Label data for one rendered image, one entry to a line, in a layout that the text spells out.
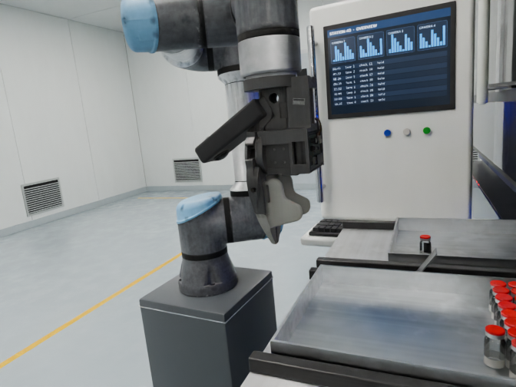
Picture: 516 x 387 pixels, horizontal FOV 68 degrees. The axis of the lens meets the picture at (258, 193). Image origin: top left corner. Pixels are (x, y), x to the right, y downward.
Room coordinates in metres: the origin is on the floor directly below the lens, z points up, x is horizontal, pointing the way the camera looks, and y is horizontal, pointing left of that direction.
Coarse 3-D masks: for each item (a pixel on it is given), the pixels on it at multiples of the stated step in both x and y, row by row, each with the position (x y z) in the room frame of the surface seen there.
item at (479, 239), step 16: (400, 224) 0.94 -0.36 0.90; (416, 224) 0.92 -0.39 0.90; (432, 224) 0.91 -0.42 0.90; (448, 224) 0.89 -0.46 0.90; (464, 224) 0.88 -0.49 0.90; (480, 224) 0.87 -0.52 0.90; (496, 224) 0.85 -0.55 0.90; (512, 224) 0.84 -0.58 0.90; (400, 240) 0.86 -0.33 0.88; (416, 240) 0.85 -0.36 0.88; (432, 240) 0.84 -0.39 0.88; (448, 240) 0.83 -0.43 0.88; (464, 240) 0.82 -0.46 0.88; (480, 240) 0.81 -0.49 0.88; (496, 240) 0.80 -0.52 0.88; (512, 240) 0.80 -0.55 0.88; (400, 256) 0.70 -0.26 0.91; (416, 256) 0.69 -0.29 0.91; (448, 256) 0.66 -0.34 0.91; (464, 256) 0.65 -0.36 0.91; (480, 256) 0.72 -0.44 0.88; (496, 256) 0.72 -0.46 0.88; (512, 256) 0.71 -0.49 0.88
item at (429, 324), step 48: (336, 288) 0.64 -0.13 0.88; (384, 288) 0.63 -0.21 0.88; (432, 288) 0.60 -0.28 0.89; (480, 288) 0.57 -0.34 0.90; (288, 336) 0.49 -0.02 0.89; (336, 336) 0.49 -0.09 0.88; (384, 336) 0.48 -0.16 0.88; (432, 336) 0.47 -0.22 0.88; (480, 336) 0.46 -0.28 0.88; (480, 384) 0.35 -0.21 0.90
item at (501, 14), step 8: (504, 0) 1.11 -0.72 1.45; (496, 56) 1.16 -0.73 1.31; (496, 64) 1.16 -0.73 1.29; (496, 72) 1.15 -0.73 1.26; (496, 80) 1.15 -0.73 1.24; (488, 96) 1.27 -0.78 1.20; (496, 96) 1.14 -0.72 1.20; (504, 96) 1.02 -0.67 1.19; (512, 96) 0.93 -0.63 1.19; (480, 152) 1.43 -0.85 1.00; (488, 160) 1.24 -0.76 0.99; (496, 168) 1.10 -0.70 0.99; (504, 176) 0.98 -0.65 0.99
